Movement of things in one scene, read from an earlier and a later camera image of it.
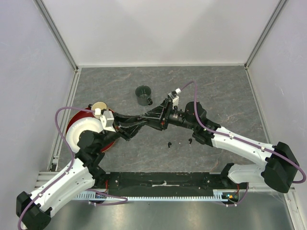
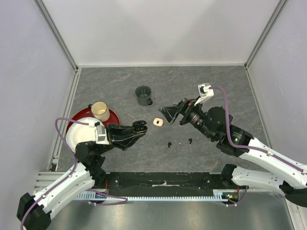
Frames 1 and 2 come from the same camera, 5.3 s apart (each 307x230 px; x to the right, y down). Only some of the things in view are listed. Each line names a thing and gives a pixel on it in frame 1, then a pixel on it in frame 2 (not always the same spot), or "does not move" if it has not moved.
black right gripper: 154,115 to 171,112
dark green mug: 143,92 does not move
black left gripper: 124,125 to 122,136
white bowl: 77,127 does not move
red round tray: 86,114 does not move
